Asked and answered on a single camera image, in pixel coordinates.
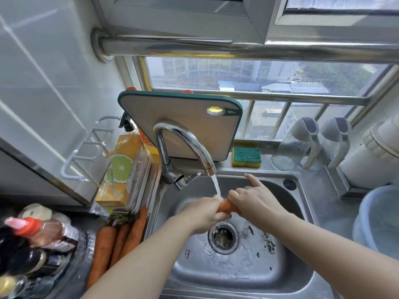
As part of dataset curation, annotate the person's left hand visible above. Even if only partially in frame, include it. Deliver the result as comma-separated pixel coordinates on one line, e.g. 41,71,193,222
184,196,233,235

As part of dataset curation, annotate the person's right hand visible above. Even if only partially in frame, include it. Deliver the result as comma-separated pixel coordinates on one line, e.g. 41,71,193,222
227,173,295,234

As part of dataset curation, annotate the chrome faucet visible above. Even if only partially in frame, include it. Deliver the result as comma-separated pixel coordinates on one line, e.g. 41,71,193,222
153,120,217,191

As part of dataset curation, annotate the slim orange carrot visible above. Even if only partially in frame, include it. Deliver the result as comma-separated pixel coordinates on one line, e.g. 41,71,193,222
109,214,131,268

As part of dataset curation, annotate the orange carrot with leafy stem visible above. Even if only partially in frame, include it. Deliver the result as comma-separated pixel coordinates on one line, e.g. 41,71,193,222
86,214,118,289

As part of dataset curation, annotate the blue plastic colander basin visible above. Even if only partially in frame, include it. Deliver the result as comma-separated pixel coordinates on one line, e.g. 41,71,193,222
352,184,399,260

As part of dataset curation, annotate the person's right forearm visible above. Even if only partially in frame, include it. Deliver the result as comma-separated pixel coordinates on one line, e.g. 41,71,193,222
274,211,399,299

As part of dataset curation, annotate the person's left forearm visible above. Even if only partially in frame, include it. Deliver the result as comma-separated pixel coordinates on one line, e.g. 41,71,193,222
81,211,200,299

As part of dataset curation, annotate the steel drain strainer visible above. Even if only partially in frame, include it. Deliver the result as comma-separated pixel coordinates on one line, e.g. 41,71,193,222
208,221,240,255

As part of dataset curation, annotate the yellow green sponge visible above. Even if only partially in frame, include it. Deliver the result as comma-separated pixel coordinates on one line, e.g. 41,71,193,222
232,147,262,169

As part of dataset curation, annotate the glass pitcher with grey lid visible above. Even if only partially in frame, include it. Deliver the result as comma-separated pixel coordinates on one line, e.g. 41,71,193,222
271,117,321,172
299,116,352,172

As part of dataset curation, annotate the white plastic tray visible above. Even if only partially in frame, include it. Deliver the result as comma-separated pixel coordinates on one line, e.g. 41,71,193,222
111,151,153,214

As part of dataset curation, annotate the stainless steel sink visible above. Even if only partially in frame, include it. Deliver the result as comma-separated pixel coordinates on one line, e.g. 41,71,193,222
145,171,334,299

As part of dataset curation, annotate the transparent plastic packet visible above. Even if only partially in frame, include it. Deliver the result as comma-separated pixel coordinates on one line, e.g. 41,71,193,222
127,151,148,208

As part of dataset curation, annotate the yellow dish soap pump bottle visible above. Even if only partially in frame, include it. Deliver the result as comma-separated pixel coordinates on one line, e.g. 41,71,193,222
118,111,160,155

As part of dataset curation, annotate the orange box with lime picture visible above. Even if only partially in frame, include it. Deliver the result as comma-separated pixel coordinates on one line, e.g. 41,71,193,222
95,134,143,208

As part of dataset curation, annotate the clear plastic bag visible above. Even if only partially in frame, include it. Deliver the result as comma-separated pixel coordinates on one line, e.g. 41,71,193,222
90,203,113,215

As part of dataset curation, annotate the beige green-rimmed cutting board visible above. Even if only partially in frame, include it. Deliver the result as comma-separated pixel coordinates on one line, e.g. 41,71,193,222
118,91,243,162

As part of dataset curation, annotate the window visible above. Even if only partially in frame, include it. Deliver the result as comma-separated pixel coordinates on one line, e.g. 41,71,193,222
138,56,399,141

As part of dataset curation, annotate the white capped bottle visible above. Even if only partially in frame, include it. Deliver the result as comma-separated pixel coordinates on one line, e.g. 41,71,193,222
51,211,72,225

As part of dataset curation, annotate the steel overhead pipe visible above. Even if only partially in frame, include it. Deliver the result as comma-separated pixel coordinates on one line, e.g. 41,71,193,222
90,27,399,64

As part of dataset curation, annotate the red capped sauce bottle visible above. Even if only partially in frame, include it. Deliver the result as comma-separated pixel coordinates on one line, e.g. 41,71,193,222
3,217,80,252

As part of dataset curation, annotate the beige capped bottle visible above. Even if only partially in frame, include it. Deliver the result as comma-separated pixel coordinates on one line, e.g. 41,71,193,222
18,203,53,221

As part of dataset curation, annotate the dark soy sauce bottle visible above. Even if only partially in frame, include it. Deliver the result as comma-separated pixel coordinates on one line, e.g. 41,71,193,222
7,247,68,274

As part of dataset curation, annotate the black capped dark bottle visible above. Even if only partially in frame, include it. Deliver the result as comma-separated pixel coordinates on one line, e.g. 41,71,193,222
0,225,24,252

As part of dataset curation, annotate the yellow capped bottle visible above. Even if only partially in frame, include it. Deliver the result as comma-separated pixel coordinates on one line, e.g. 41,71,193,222
0,274,60,299

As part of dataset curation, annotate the white duct pipe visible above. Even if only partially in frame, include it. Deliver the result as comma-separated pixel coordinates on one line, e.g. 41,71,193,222
339,115,399,190

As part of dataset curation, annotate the steel window guard rail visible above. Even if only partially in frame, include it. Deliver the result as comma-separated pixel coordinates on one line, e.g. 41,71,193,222
234,91,372,140

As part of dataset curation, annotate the white wall hook rack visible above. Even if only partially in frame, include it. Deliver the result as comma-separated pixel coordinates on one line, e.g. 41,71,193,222
60,115,121,183

